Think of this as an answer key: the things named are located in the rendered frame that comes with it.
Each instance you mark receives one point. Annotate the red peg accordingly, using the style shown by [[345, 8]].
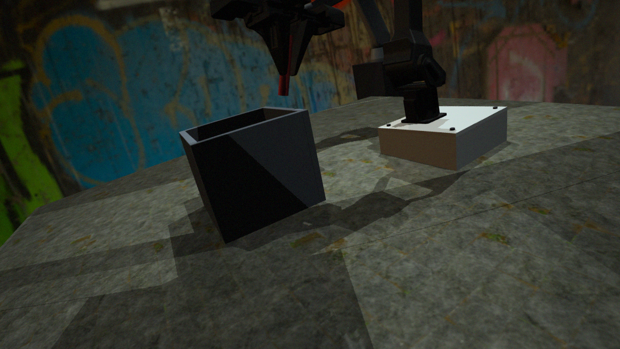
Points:
[[285, 79]]

